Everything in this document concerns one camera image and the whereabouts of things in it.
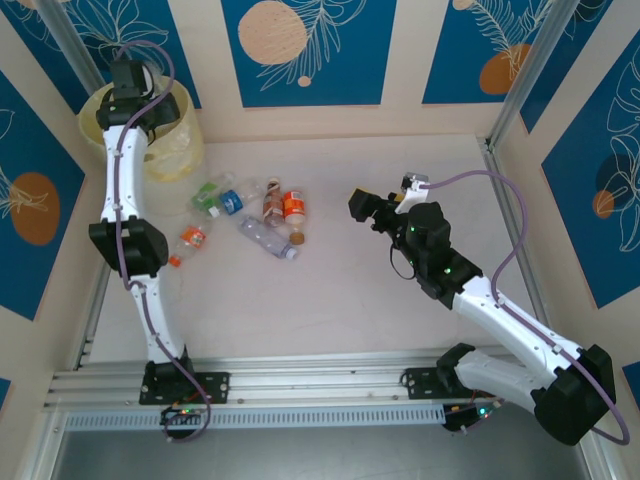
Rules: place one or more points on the orange label bottle tan cap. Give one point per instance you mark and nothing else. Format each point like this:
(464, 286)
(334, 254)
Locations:
(294, 205)

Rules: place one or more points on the brown drink plastic bottle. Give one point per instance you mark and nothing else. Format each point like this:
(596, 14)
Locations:
(273, 205)

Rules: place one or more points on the clear ribbed water bottle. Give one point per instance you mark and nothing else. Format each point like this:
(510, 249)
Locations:
(265, 237)

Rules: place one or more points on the orange soda bottle orange cap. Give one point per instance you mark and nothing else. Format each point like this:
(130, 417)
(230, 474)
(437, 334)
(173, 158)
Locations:
(192, 237)

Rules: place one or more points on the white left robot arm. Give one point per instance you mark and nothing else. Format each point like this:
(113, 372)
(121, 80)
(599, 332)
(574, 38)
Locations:
(122, 175)

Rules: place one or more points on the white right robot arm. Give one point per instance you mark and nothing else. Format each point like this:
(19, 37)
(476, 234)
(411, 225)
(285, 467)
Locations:
(520, 320)

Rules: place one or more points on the cream plastic bin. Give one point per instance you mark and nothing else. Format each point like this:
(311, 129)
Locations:
(175, 160)

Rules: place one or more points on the clear bottle green label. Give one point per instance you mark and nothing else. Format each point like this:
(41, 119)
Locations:
(205, 192)

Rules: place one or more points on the clear bottle blue label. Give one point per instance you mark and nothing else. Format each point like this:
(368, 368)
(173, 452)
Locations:
(231, 200)

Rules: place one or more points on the grey metal panel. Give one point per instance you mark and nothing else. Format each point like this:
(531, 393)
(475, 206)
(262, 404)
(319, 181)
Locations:
(320, 455)

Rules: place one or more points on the aluminium frame post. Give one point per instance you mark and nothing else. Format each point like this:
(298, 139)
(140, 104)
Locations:
(70, 45)
(530, 65)

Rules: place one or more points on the aluminium side rail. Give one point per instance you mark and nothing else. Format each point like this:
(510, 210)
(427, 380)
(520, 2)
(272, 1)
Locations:
(505, 200)
(92, 320)

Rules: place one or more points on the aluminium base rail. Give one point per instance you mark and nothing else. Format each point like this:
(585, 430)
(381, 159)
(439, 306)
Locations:
(310, 375)

